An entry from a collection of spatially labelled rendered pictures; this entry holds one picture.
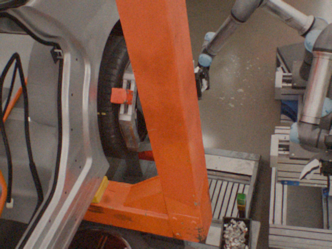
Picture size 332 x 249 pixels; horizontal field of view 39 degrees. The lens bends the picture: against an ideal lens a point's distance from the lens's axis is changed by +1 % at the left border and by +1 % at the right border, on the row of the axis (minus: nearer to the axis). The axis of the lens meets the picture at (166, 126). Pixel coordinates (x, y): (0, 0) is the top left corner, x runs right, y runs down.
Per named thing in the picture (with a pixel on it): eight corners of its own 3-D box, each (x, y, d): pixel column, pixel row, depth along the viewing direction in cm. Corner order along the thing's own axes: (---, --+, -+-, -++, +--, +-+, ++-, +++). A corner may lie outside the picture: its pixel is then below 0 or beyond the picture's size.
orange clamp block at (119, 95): (119, 88, 223) (111, 87, 214) (134, 90, 220) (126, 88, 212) (118, 103, 223) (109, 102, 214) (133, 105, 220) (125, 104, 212)
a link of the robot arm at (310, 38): (302, 65, 239) (304, 43, 229) (303, 49, 248) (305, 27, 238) (328, 65, 235) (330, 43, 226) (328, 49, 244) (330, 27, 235)
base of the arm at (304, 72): (328, 64, 251) (330, 49, 244) (329, 82, 241) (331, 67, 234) (299, 64, 255) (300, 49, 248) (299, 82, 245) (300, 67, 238)
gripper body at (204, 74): (191, 73, 257) (195, 60, 265) (195, 85, 262) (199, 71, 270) (204, 71, 254) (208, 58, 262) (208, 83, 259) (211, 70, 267)
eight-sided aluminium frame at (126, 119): (164, 103, 284) (149, 28, 247) (174, 104, 282) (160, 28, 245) (133, 170, 249) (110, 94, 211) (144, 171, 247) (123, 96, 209)
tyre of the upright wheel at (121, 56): (127, 122, 298) (118, 21, 268) (161, 126, 291) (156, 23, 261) (77, 177, 243) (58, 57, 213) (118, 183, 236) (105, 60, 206)
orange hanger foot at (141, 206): (91, 193, 249) (72, 151, 225) (183, 210, 233) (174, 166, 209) (77, 219, 239) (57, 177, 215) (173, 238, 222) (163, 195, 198)
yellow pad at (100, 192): (85, 177, 237) (82, 171, 233) (109, 181, 232) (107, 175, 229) (73, 199, 228) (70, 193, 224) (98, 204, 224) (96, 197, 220)
